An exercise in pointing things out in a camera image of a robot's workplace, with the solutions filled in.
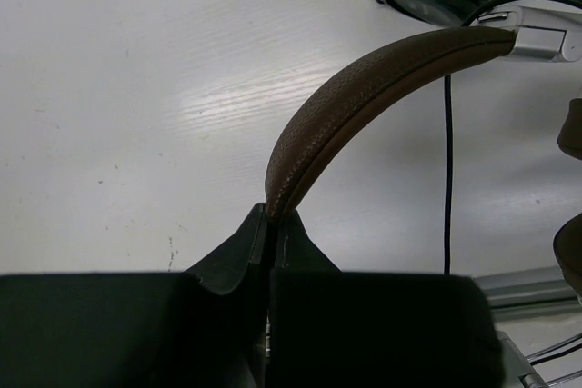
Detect brown silver headphones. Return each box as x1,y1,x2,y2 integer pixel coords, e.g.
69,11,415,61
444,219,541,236
265,5,582,388

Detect thin black headphone cable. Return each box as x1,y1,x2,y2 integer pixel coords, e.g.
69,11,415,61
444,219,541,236
440,0,582,366

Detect aluminium front rail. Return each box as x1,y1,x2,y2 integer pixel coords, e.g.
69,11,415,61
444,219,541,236
475,267,577,308

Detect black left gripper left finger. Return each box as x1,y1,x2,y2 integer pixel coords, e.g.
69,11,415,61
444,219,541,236
184,203,266,295

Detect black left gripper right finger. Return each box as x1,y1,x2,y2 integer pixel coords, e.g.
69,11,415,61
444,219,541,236
273,211,340,272

